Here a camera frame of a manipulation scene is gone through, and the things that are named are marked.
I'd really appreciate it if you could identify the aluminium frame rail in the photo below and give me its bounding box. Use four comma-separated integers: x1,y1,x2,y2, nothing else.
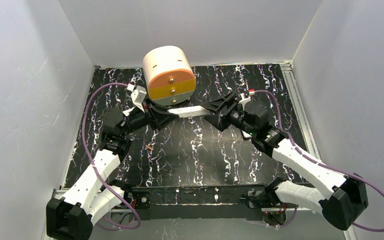
48,188,348,213
279,62,320,159

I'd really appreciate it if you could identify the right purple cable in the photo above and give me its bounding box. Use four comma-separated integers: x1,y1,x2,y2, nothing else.
251,89,384,233

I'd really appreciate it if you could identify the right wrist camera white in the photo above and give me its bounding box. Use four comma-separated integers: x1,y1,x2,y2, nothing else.
239,89,255,109

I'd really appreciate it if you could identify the round pastel drawer box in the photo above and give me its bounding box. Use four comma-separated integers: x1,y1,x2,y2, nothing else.
142,45,197,106

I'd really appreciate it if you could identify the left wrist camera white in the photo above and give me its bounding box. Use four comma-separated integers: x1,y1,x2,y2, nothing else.
127,84,147,112

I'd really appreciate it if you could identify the black marble pattern mat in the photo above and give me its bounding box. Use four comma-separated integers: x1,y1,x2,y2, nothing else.
64,64,312,190

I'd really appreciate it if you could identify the purple cable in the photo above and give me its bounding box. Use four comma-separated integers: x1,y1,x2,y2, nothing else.
81,82,142,231
251,89,384,233

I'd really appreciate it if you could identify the white remote control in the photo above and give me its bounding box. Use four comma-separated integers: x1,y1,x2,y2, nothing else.
167,105,210,118

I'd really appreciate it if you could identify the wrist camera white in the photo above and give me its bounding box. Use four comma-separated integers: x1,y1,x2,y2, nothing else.
239,89,255,109
127,84,147,112

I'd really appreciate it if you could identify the aluminium frame rail front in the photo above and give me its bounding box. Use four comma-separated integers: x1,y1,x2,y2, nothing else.
48,188,348,213

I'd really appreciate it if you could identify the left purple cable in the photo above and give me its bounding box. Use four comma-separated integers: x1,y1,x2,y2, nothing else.
81,82,142,231

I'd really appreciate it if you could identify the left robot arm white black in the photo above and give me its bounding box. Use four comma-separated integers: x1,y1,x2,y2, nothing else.
46,100,186,240

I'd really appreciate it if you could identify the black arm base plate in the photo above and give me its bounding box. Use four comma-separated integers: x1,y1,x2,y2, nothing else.
101,185,299,222

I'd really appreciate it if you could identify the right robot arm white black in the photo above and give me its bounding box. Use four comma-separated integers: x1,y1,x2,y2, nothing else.
201,92,368,231

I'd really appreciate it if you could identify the aluminium frame rail right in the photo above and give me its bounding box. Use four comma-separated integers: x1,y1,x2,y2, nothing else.
279,62,320,159

